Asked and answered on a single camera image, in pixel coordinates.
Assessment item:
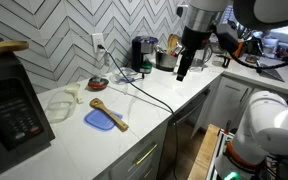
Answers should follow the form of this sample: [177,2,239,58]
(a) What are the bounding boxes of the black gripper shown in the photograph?
[176,27,211,81]

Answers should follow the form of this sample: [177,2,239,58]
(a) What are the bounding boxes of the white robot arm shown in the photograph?
[177,0,288,180]

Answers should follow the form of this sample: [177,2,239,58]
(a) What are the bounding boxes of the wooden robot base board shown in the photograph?
[188,124,220,180]

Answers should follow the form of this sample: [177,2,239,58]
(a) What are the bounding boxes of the silver utensil holder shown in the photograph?
[156,52,177,72]

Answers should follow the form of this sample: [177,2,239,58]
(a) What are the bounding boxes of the wooden spoons in holder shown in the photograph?
[166,34,179,54]

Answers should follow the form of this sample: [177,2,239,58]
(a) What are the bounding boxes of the black coffeemaker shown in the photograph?
[131,36,158,74]

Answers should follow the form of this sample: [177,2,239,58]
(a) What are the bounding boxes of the wooden spatula on counter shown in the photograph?
[89,98,129,132]

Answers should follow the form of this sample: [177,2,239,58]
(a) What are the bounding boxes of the glass pitcher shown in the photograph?
[190,45,212,72]

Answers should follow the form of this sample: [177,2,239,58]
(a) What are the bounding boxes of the clear glass bowl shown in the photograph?
[112,67,140,84]

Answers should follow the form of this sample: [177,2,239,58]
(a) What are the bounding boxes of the red round lid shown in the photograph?
[88,77,109,90]

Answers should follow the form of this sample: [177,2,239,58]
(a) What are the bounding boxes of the blue plastic lid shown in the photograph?
[84,109,115,131]

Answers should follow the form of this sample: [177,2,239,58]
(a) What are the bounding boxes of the white plastic scoop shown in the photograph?
[65,83,83,104]

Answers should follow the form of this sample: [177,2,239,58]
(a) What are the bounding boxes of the clear plastic container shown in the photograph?
[45,91,77,124]

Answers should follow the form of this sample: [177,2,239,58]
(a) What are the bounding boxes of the wooden spoon on microwave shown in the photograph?
[0,40,29,54]

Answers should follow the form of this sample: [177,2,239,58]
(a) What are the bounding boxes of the black microwave oven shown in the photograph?
[0,53,55,173]

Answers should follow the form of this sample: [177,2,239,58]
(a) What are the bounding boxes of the black power cable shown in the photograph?
[97,44,180,180]

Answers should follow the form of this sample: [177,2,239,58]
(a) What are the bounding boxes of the white wall outlet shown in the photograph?
[92,33,104,53]

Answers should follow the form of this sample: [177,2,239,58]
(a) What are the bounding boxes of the gold drawer handle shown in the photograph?
[133,142,158,165]

